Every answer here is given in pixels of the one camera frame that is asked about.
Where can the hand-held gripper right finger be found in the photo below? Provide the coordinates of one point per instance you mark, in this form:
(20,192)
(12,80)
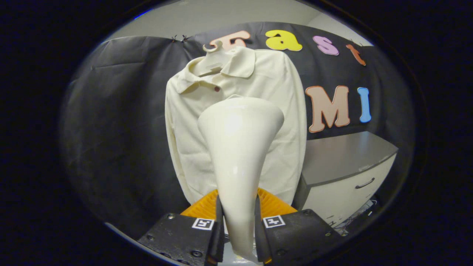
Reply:
(259,240)

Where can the black backdrop cloth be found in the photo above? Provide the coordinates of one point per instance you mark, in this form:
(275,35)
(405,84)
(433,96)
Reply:
(122,129)

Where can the white cabinet with grey top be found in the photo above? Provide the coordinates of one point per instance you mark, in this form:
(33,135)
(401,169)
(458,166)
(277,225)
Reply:
(343,155)

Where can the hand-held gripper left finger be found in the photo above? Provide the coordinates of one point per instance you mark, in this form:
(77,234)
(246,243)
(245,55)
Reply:
(219,240)

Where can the cream button-up shirt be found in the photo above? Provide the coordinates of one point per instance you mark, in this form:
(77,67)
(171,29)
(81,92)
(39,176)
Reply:
(281,111)

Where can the cream clothes hanger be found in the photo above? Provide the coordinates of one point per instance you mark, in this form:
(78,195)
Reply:
(216,59)

